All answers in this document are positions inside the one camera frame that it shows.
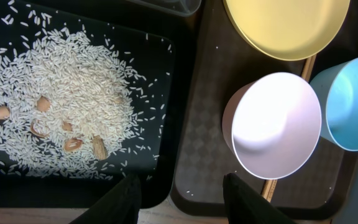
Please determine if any yellow plate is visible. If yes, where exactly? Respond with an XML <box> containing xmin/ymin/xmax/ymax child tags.
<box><xmin>223</xmin><ymin>0</ymin><xmax>351</xmax><ymax>61</ymax></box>

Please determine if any light blue bowl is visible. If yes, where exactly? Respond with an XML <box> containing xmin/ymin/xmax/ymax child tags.
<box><xmin>310</xmin><ymin>58</ymin><xmax>358</xmax><ymax>152</ymax></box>

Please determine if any clear plastic bin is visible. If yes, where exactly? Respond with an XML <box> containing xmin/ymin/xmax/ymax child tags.
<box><xmin>128</xmin><ymin>0</ymin><xmax>201</xmax><ymax>17</ymax></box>

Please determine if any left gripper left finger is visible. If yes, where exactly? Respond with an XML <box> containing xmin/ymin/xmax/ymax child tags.
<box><xmin>70</xmin><ymin>174</ymin><xmax>142</xmax><ymax>224</ymax></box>

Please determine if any left wooden chopstick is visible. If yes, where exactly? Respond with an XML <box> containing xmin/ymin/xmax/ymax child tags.
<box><xmin>260</xmin><ymin>55</ymin><xmax>315</xmax><ymax>200</ymax></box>

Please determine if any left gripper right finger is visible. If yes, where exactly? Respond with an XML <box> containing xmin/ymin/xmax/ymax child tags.
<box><xmin>223</xmin><ymin>173</ymin><xmax>295</xmax><ymax>224</ymax></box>

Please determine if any white bowl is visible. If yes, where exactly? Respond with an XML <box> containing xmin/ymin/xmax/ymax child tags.
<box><xmin>222</xmin><ymin>72</ymin><xmax>322</xmax><ymax>180</ymax></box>

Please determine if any wooden chopstick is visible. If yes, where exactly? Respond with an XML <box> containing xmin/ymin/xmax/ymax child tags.
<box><xmin>260</xmin><ymin>55</ymin><xmax>315</xmax><ymax>200</ymax></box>
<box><xmin>265</xmin><ymin>54</ymin><xmax>318</xmax><ymax>203</ymax></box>

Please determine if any right wooden chopstick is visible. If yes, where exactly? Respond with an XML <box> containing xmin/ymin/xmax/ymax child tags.
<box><xmin>265</xmin><ymin>54</ymin><xmax>318</xmax><ymax>203</ymax></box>

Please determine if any black waste tray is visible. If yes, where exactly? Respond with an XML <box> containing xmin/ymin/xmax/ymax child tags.
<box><xmin>0</xmin><ymin>1</ymin><xmax>196</xmax><ymax>208</ymax></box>

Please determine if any pile of rice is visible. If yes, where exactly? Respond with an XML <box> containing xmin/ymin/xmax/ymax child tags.
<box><xmin>0</xmin><ymin>0</ymin><xmax>172</xmax><ymax>182</ymax></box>

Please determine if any brown serving tray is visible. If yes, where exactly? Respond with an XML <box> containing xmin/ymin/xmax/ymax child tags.
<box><xmin>170</xmin><ymin>1</ymin><xmax>358</xmax><ymax>220</ymax></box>

